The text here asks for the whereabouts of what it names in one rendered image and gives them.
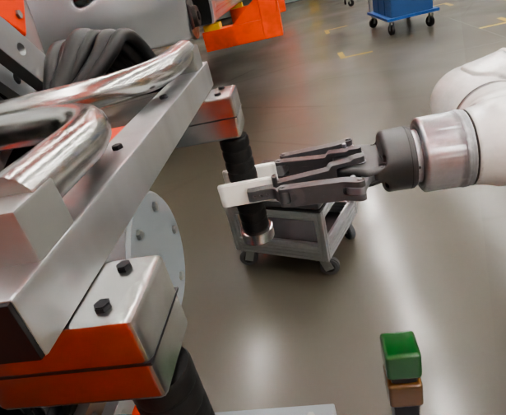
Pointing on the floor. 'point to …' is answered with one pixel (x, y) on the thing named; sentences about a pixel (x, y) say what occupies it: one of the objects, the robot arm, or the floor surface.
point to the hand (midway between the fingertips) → (248, 184)
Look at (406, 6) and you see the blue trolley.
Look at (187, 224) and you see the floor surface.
